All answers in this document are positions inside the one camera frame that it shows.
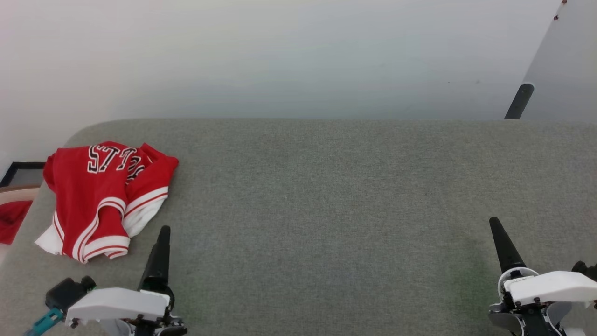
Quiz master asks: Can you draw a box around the black rectangular frame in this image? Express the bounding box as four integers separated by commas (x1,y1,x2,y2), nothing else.
0,161,46,188

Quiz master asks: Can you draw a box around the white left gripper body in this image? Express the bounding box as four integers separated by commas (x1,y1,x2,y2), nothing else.
65,279,188,336

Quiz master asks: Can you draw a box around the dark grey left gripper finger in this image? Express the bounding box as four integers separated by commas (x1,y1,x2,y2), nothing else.
139,226,171,286

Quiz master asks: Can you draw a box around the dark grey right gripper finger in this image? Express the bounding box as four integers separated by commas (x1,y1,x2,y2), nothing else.
489,217,527,274

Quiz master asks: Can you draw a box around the dark round-ended post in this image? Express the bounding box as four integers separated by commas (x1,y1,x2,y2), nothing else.
504,83,535,120

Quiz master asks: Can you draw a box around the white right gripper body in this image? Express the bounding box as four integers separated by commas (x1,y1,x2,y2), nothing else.
488,266,597,336

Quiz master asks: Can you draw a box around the red basketball jersey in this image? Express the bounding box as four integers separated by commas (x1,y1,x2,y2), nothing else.
35,141,180,264

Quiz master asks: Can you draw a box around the teal cable plug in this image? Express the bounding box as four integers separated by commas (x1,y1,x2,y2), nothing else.
24,308,64,336

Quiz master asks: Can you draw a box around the beige curved board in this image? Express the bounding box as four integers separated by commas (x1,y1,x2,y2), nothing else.
0,185,42,205

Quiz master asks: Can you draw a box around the red cloth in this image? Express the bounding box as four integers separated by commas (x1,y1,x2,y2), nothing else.
0,200,34,245

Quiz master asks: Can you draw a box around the light grey partition panel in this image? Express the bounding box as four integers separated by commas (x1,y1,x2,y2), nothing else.
520,0,597,121

